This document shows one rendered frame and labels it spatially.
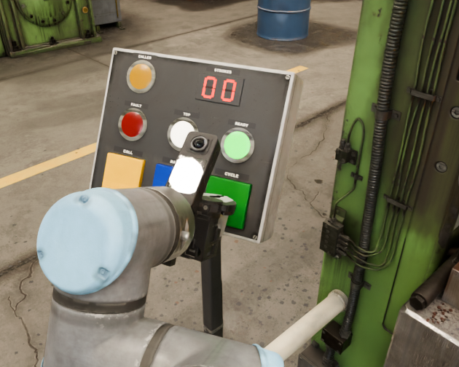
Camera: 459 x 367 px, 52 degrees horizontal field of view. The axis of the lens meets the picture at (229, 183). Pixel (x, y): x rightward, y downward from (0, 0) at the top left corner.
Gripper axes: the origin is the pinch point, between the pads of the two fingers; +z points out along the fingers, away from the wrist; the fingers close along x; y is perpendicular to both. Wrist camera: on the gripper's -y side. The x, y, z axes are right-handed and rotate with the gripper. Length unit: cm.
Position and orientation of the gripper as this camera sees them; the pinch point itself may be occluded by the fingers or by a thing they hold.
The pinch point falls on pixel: (224, 198)
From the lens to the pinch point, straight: 75.3
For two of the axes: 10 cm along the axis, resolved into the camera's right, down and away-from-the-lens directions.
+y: -1.9, 9.8, 0.9
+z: 3.4, -0.2, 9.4
